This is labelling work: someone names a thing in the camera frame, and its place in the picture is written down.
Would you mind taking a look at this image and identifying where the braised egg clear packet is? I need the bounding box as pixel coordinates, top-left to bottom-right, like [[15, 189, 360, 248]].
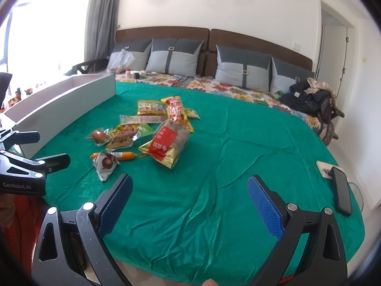
[[86, 128, 110, 147]]

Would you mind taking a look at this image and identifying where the white triangular snack packet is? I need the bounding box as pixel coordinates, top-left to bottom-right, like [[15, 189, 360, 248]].
[[93, 151, 120, 182]]

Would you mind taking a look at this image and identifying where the green vacuum meat packet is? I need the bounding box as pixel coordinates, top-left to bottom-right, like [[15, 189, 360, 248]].
[[106, 123, 154, 151]]

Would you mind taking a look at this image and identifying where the orange sausage stick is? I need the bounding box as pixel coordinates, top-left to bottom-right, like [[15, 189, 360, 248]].
[[89, 152, 137, 161]]

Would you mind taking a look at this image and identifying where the yellow chicken feet packet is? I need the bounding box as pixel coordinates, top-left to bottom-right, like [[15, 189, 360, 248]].
[[161, 96, 194, 133]]

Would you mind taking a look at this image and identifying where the person's left hand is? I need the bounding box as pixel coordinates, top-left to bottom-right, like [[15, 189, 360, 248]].
[[0, 194, 15, 228]]

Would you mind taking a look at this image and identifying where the person's right hand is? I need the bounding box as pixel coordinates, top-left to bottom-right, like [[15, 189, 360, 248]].
[[201, 279, 218, 286]]

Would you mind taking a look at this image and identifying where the white cardboard box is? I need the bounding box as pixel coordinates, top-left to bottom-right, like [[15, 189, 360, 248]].
[[1, 73, 115, 158]]

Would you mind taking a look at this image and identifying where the black smartphone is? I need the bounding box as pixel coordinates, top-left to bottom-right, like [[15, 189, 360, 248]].
[[330, 167, 352, 216]]

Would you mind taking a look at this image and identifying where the white phone on table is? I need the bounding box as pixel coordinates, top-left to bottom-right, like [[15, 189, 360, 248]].
[[316, 161, 344, 179]]

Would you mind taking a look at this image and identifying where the long white snack packet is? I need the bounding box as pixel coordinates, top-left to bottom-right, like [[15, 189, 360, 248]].
[[120, 115, 167, 125]]

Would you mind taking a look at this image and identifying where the dark wooden armchair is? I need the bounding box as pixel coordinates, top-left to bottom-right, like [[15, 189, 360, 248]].
[[65, 57, 109, 76]]

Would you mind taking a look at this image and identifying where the green tablecloth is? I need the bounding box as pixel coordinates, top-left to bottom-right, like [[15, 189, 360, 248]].
[[7, 81, 366, 286]]

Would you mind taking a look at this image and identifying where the white red-capped bottle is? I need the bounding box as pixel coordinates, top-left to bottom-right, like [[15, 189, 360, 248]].
[[125, 68, 132, 79]]

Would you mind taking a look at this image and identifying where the clear plastic bag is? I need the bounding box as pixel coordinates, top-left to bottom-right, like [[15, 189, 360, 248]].
[[106, 49, 136, 74]]

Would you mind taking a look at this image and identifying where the yellow peanut snack packet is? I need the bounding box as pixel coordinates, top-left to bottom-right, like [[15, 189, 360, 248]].
[[137, 100, 167, 116]]

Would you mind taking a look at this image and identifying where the white power strip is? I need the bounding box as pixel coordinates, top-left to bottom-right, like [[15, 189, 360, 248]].
[[131, 70, 147, 78]]

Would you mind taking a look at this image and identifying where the black bag on sofa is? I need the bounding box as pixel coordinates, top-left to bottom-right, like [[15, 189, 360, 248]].
[[278, 80, 345, 123]]

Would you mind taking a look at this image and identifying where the grey curtain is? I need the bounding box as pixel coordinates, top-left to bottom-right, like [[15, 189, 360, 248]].
[[85, 0, 120, 61]]

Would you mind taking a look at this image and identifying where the far left grey cushion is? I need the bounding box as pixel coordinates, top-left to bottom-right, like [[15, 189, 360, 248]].
[[107, 39, 152, 71]]

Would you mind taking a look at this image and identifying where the grey cushion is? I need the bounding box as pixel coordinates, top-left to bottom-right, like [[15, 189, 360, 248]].
[[145, 38, 203, 77], [214, 45, 271, 93], [107, 39, 152, 71], [269, 58, 315, 94]]

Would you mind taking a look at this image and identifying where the beige cloth on bag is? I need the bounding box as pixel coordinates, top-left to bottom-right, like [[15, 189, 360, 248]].
[[304, 77, 336, 98]]

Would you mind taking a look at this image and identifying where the far right grey cushion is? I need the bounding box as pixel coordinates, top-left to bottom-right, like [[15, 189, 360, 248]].
[[269, 58, 315, 94]]

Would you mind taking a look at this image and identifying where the black cable on sofa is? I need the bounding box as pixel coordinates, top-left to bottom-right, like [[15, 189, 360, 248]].
[[169, 75, 215, 89]]

